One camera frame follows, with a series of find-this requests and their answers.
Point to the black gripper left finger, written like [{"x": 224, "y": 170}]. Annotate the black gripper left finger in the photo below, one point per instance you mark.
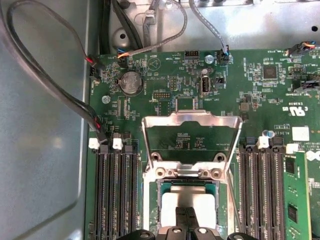
[{"x": 181, "y": 220}]

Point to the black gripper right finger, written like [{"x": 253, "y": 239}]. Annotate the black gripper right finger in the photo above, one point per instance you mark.
[{"x": 193, "y": 222}]

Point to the CPU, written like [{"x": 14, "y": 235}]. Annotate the CPU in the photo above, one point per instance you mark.
[{"x": 170, "y": 207}]

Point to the metal locking lever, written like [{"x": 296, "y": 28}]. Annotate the metal locking lever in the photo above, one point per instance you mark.
[{"x": 232, "y": 197}]

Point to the metal socket cover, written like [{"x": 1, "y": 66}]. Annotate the metal socket cover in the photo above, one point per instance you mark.
[{"x": 160, "y": 121}]

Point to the CPU socket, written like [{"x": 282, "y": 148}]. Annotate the CPU socket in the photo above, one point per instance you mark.
[{"x": 175, "y": 166}]

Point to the black RAM slot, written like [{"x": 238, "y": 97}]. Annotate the black RAM slot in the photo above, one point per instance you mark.
[
  {"x": 277, "y": 190},
  {"x": 132, "y": 190},
  {"x": 245, "y": 190},
  {"x": 261, "y": 190},
  {"x": 100, "y": 190},
  {"x": 111, "y": 190},
  {"x": 122, "y": 190}
]

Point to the green RAM stick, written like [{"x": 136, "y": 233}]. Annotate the green RAM stick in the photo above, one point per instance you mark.
[{"x": 297, "y": 190}]

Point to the green motherboard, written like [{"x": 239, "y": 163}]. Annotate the green motherboard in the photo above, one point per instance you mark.
[{"x": 250, "y": 100}]

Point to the internal USB port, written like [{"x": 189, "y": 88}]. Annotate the internal USB port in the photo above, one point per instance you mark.
[{"x": 205, "y": 86}]

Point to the white sticker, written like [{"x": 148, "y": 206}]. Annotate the white sticker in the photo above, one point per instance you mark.
[{"x": 300, "y": 133}]

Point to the silver board screw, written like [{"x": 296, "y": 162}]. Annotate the silver board screw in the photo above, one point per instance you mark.
[
  {"x": 209, "y": 59},
  {"x": 106, "y": 99}
]

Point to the silver coin cell battery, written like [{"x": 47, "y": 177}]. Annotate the silver coin cell battery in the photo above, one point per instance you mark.
[{"x": 130, "y": 82}]

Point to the black square chip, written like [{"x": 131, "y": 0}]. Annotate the black square chip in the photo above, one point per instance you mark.
[{"x": 270, "y": 72}]

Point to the black open PC case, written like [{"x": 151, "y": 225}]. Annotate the black open PC case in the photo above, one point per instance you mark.
[{"x": 37, "y": 125}]

